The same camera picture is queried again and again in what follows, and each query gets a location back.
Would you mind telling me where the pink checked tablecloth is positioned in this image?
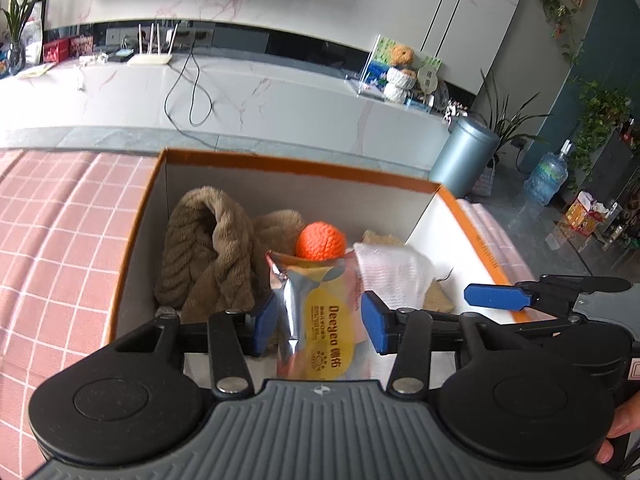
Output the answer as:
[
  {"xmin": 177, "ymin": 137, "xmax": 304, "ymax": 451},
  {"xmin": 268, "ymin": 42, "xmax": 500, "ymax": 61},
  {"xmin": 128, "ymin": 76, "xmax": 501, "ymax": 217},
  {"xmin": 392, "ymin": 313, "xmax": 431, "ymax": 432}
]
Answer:
[{"xmin": 0, "ymin": 149, "xmax": 536, "ymax": 480}]

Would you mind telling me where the potted plant in woven basket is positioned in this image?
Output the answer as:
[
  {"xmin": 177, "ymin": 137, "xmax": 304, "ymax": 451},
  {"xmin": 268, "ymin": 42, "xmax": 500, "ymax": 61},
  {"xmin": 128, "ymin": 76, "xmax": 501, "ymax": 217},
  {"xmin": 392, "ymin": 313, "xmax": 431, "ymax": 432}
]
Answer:
[{"xmin": 470, "ymin": 70, "xmax": 546, "ymax": 197}]

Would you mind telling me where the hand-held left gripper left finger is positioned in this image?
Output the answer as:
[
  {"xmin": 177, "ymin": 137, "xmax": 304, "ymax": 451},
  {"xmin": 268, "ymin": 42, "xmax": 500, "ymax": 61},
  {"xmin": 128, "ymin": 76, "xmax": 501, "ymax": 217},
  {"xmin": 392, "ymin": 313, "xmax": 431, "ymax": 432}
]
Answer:
[{"xmin": 115, "ymin": 290, "xmax": 278, "ymax": 396}]

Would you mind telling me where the hanging ivy plant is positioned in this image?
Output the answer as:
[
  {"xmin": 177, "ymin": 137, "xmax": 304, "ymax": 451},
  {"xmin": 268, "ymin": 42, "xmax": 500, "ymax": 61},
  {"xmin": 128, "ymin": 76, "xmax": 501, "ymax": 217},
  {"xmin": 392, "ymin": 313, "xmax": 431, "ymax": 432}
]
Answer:
[{"xmin": 537, "ymin": 0, "xmax": 583, "ymax": 66}]

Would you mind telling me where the white router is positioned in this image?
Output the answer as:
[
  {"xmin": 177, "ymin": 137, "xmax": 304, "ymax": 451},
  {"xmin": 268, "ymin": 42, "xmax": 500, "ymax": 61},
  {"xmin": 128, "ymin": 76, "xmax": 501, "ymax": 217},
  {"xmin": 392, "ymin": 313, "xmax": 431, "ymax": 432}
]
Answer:
[{"xmin": 126, "ymin": 22, "xmax": 178, "ymax": 67}]

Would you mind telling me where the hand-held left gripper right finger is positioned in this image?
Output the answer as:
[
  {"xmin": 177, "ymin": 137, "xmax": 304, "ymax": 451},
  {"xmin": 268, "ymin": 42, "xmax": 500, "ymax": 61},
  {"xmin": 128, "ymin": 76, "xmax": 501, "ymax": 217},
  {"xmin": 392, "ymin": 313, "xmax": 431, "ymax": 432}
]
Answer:
[{"xmin": 361, "ymin": 290, "xmax": 523, "ymax": 396}]

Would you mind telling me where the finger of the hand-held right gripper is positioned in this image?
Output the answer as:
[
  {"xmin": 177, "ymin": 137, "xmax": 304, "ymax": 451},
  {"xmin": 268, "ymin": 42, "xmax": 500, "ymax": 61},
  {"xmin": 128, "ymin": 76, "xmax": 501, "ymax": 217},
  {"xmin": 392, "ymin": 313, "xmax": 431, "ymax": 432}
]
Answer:
[
  {"xmin": 464, "ymin": 274, "xmax": 633, "ymax": 313},
  {"xmin": 517, "ymin": 321, "xmax": 637, "ymax": 343}
]

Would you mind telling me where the dark shelf unit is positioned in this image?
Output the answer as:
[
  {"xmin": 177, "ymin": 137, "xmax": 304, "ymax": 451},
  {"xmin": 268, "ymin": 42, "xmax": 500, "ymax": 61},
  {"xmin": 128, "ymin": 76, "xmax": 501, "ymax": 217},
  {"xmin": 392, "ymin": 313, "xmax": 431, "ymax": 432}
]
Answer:
[{"xmin": 585, "ymin": 120, "xmax": 640, "ymax": 251}]

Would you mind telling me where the large leafy plant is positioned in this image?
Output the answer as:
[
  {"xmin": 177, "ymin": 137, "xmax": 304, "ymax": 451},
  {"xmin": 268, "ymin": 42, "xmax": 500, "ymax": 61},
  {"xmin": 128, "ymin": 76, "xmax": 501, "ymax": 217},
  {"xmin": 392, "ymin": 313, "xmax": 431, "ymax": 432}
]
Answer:
[{"xmin": 570, "ymin": 80, "xmax": 632, "ymax": 191}]

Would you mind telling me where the brown fluffy scarf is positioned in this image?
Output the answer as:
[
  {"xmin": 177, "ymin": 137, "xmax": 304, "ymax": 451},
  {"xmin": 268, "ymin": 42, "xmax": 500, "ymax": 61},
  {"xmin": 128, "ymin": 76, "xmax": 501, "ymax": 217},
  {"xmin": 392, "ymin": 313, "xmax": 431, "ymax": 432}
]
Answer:
[{"xmin": 154, "ymin": 186, "xmax": 308, "ymax": 356}]

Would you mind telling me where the clear yellow snack packet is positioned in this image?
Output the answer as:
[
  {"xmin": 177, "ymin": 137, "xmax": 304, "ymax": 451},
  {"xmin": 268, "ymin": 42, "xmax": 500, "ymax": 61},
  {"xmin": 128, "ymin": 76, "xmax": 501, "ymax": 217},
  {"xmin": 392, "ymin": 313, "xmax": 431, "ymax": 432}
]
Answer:
[{"xmin": 264, "ymin": 250, "xmax": 373, "ymax": 383}]

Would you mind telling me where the red and yellow box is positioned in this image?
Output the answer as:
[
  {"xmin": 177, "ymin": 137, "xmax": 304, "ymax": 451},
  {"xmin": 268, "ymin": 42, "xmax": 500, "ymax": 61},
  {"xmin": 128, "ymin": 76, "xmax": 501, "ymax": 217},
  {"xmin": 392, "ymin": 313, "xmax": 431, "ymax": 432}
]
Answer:
[{"xmin": 565, "ymin": 191, "xmax": 618, "ymax": 236}]

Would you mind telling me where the silver trash can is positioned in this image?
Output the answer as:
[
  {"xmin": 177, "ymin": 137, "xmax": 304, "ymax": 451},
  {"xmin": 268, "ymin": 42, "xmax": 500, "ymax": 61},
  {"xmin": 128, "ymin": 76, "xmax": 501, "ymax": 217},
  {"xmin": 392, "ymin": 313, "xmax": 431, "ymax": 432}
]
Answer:
[{"xmin": 429, "ymin": 117, "xmax": 501, "ymax": 198}]

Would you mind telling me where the white cable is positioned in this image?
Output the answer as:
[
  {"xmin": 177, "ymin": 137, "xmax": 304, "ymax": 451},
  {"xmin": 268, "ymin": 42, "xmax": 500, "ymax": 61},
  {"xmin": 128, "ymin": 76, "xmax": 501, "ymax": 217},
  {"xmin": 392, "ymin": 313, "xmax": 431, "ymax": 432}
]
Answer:
[{"xmin": 77, "ymin": 52, "xmax": 108, "ymax": 92}]

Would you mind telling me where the paper sheet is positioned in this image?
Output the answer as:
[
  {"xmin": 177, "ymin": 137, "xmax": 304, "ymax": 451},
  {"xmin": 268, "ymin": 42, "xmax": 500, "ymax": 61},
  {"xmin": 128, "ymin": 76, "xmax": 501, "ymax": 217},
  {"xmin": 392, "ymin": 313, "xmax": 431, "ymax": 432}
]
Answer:
[{"xmin": 17, "ymin": 62, "xmax": 58, "ymax": 80}]

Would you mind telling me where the orange cardboard box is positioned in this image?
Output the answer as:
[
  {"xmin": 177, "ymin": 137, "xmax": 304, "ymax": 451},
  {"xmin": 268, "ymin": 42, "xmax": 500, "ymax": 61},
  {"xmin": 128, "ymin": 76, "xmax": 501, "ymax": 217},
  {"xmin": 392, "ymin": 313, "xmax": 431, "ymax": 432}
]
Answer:
[{"xmin": 102, "ymin": 147, "xmax": 538, "ymax": 386}]

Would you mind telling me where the brown teddy bear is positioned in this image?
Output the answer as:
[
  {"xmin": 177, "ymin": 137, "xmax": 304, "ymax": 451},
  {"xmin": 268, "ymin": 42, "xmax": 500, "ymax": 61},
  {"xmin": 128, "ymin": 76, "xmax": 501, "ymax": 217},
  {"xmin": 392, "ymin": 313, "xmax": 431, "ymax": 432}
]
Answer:
[{"xmin": 389, "ymin": 45, "xmax": 416, "ymax": 68}]

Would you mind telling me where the blue water bottle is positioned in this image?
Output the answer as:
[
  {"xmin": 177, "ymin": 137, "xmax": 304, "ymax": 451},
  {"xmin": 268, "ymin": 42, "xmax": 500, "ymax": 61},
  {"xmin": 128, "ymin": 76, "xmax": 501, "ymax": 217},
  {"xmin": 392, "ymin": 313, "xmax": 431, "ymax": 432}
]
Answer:
[{"xmin": 524, "ymin": 141, "xmax": 571, "ymax": 206}]

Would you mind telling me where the black cable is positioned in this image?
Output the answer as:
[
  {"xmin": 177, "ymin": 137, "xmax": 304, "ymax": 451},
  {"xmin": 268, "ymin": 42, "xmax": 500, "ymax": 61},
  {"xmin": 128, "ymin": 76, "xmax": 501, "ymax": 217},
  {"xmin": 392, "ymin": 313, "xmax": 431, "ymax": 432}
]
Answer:
[{"xmin": 164, "ymin": 45, "xmax": 216, "ymax": 133}]

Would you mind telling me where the person's right hand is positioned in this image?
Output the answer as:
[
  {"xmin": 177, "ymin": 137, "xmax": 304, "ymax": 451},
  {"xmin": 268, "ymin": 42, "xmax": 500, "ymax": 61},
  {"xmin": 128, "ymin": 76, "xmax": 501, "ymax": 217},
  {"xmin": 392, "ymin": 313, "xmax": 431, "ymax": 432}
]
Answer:
[{"xmin": 595, "ymin": 392, "xmax": 640, "ymax": 465}]

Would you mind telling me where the round paper fan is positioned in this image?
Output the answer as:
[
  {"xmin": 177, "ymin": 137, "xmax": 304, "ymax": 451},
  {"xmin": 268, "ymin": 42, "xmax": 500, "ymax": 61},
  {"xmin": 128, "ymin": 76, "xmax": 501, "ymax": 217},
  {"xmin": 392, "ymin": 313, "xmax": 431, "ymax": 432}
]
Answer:
[{"xmin": 417, "ymin": 62, "xmax": 441, "ymax": 106}]

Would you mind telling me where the white marble cabinet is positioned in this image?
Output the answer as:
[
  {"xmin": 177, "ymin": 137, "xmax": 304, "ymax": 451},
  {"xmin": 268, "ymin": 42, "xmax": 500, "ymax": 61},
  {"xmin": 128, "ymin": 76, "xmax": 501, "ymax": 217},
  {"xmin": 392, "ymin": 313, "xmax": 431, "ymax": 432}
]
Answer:
[{"xmin": 0, "ymin": 20, "xmax": 476, "ymax": 171}]

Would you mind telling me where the white waffle cloth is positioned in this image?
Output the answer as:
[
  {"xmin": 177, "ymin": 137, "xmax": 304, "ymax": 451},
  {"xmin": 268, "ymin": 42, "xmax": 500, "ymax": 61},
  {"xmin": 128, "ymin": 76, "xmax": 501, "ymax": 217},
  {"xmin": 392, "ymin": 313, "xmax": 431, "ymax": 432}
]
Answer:
[{"xmin": 352, "ymin": 241, "xmax": 436, "ymax": 311}]

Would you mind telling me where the clear stand with picture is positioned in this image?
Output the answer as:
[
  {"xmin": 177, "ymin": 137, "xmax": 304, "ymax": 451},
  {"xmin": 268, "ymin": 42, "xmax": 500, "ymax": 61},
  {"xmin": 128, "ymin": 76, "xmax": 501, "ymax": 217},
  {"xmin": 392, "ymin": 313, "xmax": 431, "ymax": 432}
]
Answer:
[{"xmin": 357, "ymin": 35, "xmax": 396, "ymax": 96}]

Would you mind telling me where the orange crochet toy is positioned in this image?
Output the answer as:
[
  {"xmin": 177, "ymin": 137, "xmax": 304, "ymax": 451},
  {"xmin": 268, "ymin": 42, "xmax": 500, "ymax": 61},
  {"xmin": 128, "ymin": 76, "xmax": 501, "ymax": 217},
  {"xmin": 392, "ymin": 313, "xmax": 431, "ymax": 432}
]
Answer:
[{"xmin": 295, "ymin": 221, "xmax": 347, "ymax": 263}]

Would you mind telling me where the black picture frame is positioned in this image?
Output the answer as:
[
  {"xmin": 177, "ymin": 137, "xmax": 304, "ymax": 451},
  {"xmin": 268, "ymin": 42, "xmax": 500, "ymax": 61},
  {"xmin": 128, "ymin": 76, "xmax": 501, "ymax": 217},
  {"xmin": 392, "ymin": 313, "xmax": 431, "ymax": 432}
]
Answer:
[{"xmin": 22, "ymin": 0, "xmax": 48, "ymax": 66}]

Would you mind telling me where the green plant in glass vase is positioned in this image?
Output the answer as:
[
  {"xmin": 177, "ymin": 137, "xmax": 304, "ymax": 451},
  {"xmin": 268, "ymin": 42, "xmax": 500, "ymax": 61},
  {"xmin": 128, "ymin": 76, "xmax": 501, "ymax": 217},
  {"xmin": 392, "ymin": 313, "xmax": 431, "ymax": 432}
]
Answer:
[{"xmin": 0, "ymin": 0, "xmax": 46, "ymax": 77}]

